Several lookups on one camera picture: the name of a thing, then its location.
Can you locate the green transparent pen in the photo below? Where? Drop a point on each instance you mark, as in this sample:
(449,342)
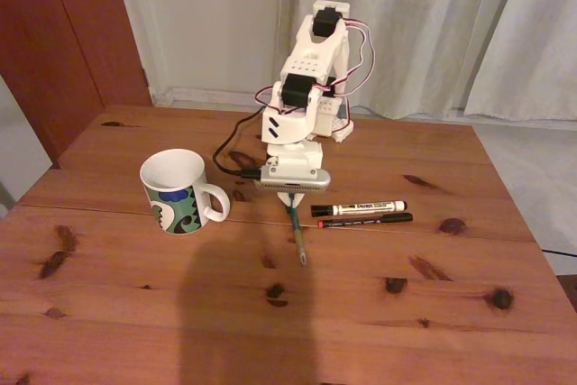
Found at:
(297,231)

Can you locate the white marker with black cap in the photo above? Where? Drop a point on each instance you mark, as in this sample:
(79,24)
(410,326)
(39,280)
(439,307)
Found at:
(360,208)

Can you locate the black pen with red end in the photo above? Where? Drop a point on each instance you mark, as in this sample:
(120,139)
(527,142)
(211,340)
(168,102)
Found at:
(365,221)

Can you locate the white mug with green pattern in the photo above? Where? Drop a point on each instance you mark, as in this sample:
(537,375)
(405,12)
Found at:
(173,204)

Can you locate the wide white curtain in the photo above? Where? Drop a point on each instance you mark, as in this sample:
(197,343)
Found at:
(414,24)

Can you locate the brown wooden door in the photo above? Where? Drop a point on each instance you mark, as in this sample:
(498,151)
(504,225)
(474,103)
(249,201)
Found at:
(58,42)

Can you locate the narrow white curtain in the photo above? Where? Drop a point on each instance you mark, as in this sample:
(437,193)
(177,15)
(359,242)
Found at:
(541,51)

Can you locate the silver camera box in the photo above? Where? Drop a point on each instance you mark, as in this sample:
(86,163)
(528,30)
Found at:
(293,180)

